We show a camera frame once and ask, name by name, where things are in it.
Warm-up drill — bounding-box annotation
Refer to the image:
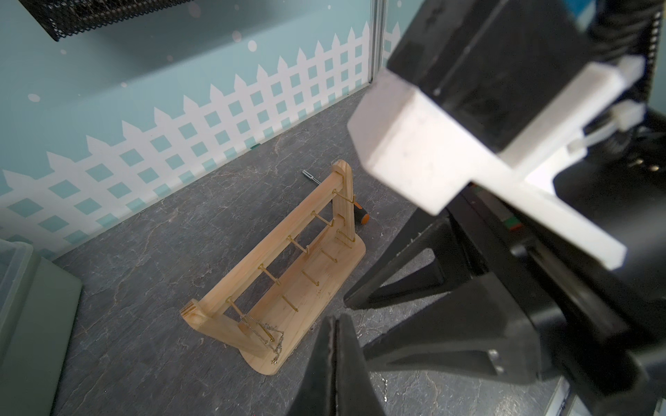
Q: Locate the silver chain necklace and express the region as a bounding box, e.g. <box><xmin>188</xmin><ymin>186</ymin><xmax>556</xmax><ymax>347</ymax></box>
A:
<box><xmin>236</xmin><ymin>314</ymin><xmax>286</xmax><ymax>365</ymax></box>

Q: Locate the black wire mesh basket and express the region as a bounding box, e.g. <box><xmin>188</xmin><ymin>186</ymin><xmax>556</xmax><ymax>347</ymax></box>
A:
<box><xmin>20</xmin><ymin>0</ymin><xmax>186</xmax><ymax>42</ymax></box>

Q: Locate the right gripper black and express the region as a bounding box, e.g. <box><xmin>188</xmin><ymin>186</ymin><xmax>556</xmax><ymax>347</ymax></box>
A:
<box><xmin>342</xmin><ymin>184</ymin><xmax>666</xmax><ymax>416</ymax></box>

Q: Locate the orange black screwdriver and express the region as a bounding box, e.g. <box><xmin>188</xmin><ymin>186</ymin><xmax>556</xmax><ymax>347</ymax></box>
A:
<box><xmin>302</xmin><ymin>169</ymin><xmax>371</xmax><ymax>227</ymax></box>

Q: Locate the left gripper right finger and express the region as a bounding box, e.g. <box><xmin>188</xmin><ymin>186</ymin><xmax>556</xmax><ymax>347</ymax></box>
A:
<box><xmin>335</xmin><ymin>315</ymin><xmax>385</xmax><ymax>416</ymax></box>

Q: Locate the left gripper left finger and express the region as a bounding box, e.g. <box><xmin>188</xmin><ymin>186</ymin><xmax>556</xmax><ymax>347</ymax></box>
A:
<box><xmin>287</xmin><ymin>317</ymin><xmax>336</xmax><ymax>416</ymax></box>

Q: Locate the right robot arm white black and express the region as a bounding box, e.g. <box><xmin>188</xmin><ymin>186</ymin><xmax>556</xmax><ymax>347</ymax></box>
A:
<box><xmin>344</xmin><ymin>1</ymin><xmax>665</xmax><ymax>415</ymax></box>

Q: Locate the translucent green storage box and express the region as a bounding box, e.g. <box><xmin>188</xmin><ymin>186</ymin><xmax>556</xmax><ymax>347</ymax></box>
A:
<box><xmin>1</xmin><ymin>240</ymin><xmax>83</xmax><ymax>415</ymax></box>

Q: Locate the wooden jewelry display stand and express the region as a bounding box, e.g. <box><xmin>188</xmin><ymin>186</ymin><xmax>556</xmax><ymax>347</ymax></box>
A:
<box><xmin>180</xmin><ymin>161</ymin><xmax>366</xmax><ymax>375</ymax></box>

